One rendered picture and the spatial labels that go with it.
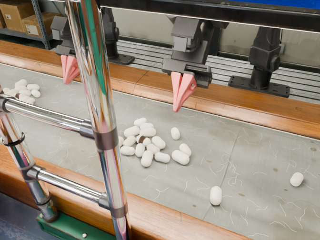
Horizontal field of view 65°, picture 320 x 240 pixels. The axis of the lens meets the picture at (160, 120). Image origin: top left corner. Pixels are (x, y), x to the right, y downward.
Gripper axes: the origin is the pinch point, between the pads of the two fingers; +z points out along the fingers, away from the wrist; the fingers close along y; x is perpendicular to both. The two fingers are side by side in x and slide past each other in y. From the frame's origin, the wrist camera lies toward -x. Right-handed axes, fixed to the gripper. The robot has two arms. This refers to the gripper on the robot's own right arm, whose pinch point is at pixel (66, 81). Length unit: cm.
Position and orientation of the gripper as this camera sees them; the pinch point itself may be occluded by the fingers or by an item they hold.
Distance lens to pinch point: 79.4
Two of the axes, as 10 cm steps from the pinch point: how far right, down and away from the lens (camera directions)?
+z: -3.0, 9.4, -1.3
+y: 9.2, 2.5, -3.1
